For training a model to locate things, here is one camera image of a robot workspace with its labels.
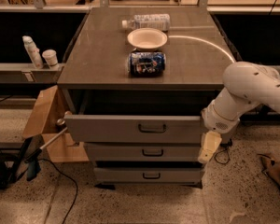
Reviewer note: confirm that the clear plastic water bottle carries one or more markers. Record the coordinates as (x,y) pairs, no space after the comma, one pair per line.
(155,21)

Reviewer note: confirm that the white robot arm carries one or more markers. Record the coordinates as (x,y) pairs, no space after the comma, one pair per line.
(246,85)

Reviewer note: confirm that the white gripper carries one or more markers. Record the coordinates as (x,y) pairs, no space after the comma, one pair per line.
(218,120)

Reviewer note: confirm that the grey middle drawer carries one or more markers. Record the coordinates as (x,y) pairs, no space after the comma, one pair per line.
(141,152)

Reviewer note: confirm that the blue soda can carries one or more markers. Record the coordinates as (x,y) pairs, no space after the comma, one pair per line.
(146,64)

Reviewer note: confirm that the white bowl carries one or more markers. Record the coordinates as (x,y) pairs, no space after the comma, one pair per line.
(147,39)

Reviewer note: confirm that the cardboard box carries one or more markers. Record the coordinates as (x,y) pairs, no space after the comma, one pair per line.
(50,106)

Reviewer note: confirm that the metal rod with black handle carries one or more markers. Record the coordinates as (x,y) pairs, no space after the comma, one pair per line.
(32,160)

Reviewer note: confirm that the grey top drawer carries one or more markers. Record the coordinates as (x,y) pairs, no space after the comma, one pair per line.
(135,129)

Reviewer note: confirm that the grey side shelf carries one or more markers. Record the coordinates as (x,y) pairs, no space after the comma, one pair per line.
(19,73)

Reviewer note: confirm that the grey bottom drawer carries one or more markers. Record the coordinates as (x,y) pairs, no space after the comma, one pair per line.
(146,175)

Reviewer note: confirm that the white spray bottle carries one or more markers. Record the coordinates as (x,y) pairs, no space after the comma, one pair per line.
(33,51)

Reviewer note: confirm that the grey drawer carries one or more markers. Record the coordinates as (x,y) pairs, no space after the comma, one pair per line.
(135,129)
(141,152)
(146,175)

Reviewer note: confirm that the black equipment on left floor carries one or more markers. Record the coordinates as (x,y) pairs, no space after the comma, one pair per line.
(8,168)

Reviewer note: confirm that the white paper cup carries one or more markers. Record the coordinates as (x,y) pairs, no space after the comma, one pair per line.
(50,56)

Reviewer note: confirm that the grey drawer cabinet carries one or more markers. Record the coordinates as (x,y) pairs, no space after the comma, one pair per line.
(96,80)

